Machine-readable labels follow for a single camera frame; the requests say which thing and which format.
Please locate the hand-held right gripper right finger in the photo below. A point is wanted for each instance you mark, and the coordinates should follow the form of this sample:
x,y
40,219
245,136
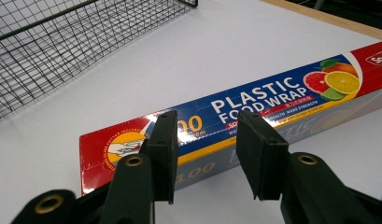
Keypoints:
x,y
291,183

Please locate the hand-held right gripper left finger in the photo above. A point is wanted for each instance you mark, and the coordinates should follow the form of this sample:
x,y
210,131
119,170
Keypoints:
x,y
149,174

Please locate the blue and red food wrap box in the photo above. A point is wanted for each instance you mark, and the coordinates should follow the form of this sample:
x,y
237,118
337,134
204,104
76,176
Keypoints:
x,y
260,96

